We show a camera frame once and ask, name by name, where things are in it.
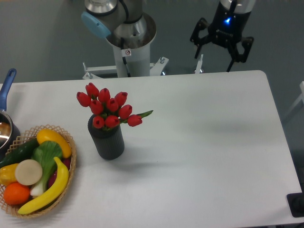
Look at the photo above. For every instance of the purple red vegetable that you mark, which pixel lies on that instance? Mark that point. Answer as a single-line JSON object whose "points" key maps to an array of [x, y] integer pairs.
{"points": [[67, 163]]}

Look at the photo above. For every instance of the yellow squash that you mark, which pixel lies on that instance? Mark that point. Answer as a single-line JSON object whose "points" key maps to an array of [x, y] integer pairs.
{"points": [[51, 135]]}

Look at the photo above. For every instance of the blue handled saucepan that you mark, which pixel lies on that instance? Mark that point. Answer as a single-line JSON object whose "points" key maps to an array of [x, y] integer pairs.
{"points": [[8, 130]]}

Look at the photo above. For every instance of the orange fruit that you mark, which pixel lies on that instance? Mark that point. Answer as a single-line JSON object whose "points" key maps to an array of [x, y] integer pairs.
{"points": [[16, 194]]}

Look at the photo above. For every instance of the red tulip bouquet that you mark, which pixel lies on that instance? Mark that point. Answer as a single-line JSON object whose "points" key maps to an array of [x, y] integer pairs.
{"points": [[108, 112]]}

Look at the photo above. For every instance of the dark grey ribbed vase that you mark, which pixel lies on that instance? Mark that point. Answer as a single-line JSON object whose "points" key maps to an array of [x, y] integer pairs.
{"points": [[109, 144]]}

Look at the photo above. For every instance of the white furniture frame right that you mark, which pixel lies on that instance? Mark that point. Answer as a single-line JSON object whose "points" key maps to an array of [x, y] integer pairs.
{"points": [[295, 107]]}

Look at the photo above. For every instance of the green cucumber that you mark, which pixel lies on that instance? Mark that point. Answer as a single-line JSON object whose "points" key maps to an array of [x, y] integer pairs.
{"points": [[23, 152]]}

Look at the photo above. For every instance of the yellow bell pepper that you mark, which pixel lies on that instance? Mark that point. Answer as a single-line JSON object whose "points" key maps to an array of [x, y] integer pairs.
{"points": [[7, 174]]}

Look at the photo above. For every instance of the woven wicker basket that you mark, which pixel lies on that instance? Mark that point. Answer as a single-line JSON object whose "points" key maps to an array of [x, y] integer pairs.
{"points": [[23, 138]]}

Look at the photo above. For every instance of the beige round disc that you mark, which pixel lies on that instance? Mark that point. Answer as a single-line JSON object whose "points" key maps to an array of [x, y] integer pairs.
{"points": [[28, 172]]}

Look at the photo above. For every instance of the green bok choy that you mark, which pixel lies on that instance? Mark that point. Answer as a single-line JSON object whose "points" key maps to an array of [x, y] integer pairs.
{"points": [[44, 155]]}

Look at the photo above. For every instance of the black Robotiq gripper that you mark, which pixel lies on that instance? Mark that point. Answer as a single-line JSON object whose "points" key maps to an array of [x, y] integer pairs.
{"points": [[227, 26]]}

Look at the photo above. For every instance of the black device at table edge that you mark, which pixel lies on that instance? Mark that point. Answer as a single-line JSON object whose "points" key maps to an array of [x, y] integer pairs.
{"points": [[296, 204]]}

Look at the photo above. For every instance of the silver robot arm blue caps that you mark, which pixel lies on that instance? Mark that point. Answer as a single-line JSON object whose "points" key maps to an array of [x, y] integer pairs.
{"points": [[130, 31]]}

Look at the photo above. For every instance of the yellow banana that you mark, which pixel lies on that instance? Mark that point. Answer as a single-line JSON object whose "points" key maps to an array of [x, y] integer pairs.
{"points": [[51, 194]]}

